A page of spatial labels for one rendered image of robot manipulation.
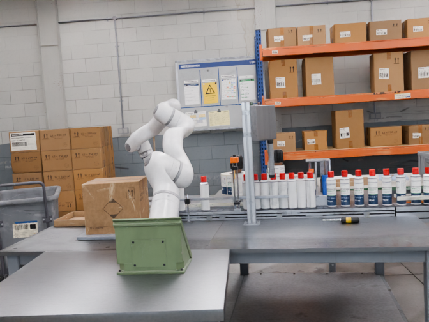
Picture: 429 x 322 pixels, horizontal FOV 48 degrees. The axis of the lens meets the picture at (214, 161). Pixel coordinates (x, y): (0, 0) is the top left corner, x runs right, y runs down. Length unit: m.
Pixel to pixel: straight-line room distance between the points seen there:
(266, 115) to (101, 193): 0.98
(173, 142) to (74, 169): 3.80
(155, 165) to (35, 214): 2.65
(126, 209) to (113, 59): 5.03
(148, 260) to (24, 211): 2.83
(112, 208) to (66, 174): 3.50
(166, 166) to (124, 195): 0.47
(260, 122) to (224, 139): 4.53
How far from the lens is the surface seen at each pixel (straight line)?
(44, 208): 4.63
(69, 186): 6.04
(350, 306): 3.19
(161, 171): 2.10
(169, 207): 2.00
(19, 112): 7.87
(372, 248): 2.20
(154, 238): 1.90
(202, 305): 1.60
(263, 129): 2.61
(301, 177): 2.75
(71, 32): 7.64
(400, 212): 2.81
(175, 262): 1.91
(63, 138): 6.00
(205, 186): 2.80
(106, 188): 2.55
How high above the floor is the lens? 1.43
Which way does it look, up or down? 5 degrees down
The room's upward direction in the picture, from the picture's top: 3 degrees counter-clockwise
